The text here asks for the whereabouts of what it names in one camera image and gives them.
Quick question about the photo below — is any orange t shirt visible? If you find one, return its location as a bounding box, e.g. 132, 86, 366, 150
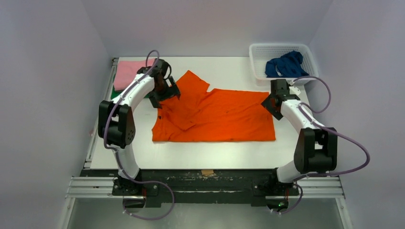
152, 71, 276, 142

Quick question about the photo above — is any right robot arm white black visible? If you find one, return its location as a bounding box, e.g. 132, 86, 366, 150
260, 79, 338, 192

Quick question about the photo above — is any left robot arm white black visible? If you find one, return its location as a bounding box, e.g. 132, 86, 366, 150
97, 58, 181, 193

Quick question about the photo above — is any folded green t shirt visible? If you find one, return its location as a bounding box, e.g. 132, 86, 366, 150
110, 86, 124, 100

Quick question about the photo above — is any blue t shirt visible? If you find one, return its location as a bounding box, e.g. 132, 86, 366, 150
265, 51, 309, 78

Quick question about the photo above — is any folded pink t shirt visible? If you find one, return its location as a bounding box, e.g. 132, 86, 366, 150
113, 58, 155, 92

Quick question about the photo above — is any white plastic basket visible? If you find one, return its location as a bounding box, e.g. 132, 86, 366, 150
248, 42, 319, 85

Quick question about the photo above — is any brown tape piece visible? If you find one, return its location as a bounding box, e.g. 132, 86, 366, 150
201, 169, 214, 177

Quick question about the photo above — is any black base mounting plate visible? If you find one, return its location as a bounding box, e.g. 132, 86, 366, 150
80, 169, 300, 209

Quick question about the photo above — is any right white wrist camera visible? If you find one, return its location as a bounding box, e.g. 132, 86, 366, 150
288, 81, 301, 95

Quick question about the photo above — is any aluminium frame rail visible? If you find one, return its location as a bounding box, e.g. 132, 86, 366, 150
65, 177, 345, 199

